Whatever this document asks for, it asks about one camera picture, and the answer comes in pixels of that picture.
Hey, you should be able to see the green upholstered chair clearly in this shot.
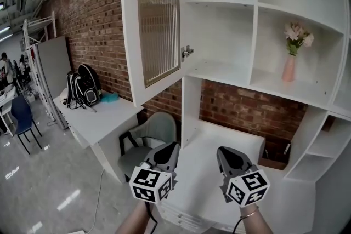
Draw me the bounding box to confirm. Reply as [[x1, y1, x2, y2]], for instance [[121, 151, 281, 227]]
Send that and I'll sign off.
[[117, 111, 178, 181]]

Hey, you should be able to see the grey partition board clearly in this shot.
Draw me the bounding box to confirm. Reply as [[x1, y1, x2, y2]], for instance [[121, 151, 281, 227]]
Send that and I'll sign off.
[[36, 35, 74, 130]]

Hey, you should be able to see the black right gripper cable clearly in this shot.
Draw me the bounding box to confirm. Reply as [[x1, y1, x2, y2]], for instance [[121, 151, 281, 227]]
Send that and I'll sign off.
[[231, 215, 249, 234]]

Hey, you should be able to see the white ribbed-glass cabinet door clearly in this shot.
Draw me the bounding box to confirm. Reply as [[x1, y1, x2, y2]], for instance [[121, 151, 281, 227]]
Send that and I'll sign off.
[[120, 0, 184, 108]]

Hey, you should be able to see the white metal rack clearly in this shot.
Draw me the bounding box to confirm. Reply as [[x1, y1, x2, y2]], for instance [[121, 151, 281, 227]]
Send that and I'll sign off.
[[22, 10, 58, 122]]

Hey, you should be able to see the blue chair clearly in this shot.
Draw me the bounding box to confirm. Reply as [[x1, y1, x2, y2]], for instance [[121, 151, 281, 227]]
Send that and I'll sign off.
[[10, 95, 43, 156]]

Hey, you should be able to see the brown wooden box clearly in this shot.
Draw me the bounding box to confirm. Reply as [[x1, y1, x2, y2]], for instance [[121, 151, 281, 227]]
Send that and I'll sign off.
[[257, 141, 292, 171]]

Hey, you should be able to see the teal cloth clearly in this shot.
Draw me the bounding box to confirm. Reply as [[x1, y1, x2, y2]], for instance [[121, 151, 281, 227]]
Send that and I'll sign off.
[[99, 92, 120, 105]]

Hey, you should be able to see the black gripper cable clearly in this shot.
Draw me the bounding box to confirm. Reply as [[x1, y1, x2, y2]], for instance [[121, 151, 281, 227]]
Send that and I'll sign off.
[[231, 215, 249, 234], [143, 201, 159, 231]]

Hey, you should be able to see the metal door hinge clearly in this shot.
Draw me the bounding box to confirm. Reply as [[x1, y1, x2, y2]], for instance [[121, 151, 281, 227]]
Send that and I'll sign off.
[[180, 45, 195, 63]]

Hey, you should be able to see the white table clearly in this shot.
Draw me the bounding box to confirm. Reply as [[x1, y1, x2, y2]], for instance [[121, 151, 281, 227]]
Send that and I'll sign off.
[[0, 84, 18, 138]]

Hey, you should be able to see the white floor cable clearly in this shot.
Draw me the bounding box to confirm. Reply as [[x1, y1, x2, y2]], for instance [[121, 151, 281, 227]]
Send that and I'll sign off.
[[67, 168, 106, 234]]

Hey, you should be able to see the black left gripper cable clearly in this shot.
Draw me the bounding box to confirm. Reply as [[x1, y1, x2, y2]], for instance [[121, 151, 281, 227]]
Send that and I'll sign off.
[[143, 201, 159, 231]]

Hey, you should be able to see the person's right forearm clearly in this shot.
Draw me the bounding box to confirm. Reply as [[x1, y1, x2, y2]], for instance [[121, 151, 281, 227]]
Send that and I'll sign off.
[[239, 204, 273, 234]]

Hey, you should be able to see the black and white backpack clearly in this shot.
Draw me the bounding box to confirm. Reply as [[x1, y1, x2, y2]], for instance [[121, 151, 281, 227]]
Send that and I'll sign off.
[[66, 64, 103, 113]]

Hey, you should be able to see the thin gold bracelet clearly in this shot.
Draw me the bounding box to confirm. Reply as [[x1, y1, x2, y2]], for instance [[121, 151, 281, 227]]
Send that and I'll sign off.
[[240, 206, 260, 220]]

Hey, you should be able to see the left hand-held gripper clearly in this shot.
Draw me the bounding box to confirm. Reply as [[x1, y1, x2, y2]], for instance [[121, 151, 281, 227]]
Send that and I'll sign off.
[[128, 141, 181, 205]]

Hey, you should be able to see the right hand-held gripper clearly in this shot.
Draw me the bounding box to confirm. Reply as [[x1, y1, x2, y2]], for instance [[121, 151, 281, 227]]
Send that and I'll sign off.
[[216, 146, 271, 208]]

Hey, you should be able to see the pink vase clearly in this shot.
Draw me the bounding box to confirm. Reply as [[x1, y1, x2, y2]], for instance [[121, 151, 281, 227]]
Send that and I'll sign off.
[[281, 53, 298, 83]]

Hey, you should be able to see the pale pink flower bunch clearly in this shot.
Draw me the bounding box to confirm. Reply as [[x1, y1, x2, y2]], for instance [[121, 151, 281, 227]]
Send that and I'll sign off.
[[283, 21, 315, 57]]

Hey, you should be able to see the white desk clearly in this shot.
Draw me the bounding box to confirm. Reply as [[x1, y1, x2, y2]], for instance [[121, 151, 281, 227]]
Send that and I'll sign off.
[[52, 94, 145, 185]]

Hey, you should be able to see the person's left forearm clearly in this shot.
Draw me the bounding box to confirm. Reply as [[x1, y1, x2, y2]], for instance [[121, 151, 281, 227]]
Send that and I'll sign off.
[[115, 201, 159, 234]]

